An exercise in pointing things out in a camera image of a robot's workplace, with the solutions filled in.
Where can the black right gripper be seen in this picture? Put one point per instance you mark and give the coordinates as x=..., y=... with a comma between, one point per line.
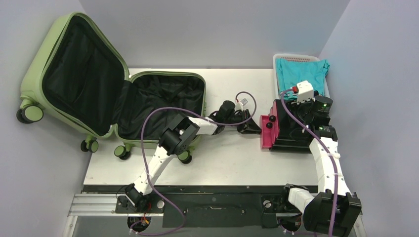
x=286, y=130

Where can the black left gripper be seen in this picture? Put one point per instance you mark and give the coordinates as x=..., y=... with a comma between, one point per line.
x=248, y=127

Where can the black and pink storage organizer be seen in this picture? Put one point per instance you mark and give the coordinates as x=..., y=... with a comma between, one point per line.
x=280, y=133

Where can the teal garment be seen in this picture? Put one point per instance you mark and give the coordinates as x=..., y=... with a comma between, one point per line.
x=301, y=77

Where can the white perforated plastic basket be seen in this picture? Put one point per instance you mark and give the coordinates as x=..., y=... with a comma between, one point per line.
x=301, y=59

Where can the green hard-shell suitcase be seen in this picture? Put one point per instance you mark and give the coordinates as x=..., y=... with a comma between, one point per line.
x=78, y=77

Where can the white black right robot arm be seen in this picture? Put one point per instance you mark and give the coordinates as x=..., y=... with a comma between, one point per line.
x=334, y=210

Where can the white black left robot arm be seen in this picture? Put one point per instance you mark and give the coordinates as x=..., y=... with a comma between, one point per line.
x=176, y=139

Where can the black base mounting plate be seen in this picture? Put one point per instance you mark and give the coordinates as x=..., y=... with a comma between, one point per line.
x=278, y=213

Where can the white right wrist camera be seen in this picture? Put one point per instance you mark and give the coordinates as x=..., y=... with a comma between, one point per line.
x=304, y=91

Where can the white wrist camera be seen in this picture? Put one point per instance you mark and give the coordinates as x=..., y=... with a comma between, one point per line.
x=241, y=103
x=304, y=91

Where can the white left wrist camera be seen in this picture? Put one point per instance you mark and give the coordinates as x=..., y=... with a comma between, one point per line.
x=241, y=103

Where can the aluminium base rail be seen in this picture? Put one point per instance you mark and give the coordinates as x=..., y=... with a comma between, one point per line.
x=98, y=204

